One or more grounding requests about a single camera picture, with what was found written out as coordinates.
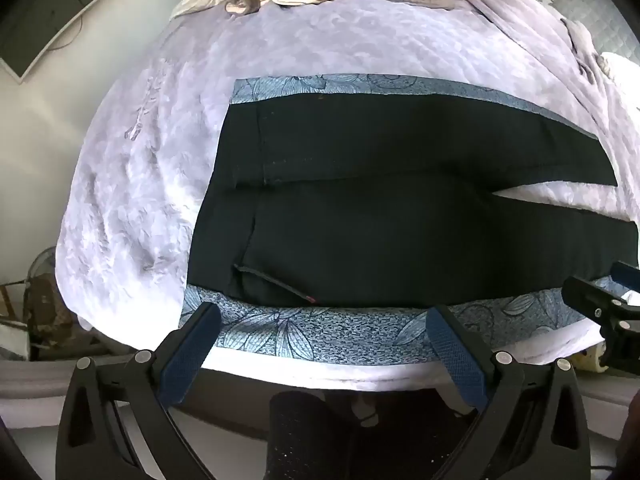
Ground white framed monitor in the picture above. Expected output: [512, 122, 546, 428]
[0, 0, 110, 82]

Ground standing fan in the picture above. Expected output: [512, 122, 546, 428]
[27, 246, 65, 311]

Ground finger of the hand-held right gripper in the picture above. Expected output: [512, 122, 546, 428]
[598, 316, 640, 374]
[561, 260, 640, 328]

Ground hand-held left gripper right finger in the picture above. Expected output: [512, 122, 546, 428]
[425, 304, 593, 480]

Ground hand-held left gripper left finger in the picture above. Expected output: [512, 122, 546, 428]
[55, 301, 223, 480]

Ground lavender quilted bedspread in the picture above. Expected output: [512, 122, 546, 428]
[55, 0, 640, 393]

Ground cream coloured object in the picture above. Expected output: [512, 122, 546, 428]
[574, 349, 609, 374]

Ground brown patterned bag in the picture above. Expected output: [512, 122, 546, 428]
[20, 275, 103, 358]

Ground black pants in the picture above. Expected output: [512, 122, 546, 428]
[186, 91, 640, 308]

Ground blue floral cloth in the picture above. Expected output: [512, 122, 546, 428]
[177, 74, 608, 367]

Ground white quilted pillow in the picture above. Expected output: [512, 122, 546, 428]
[550, 0, 640, 63]

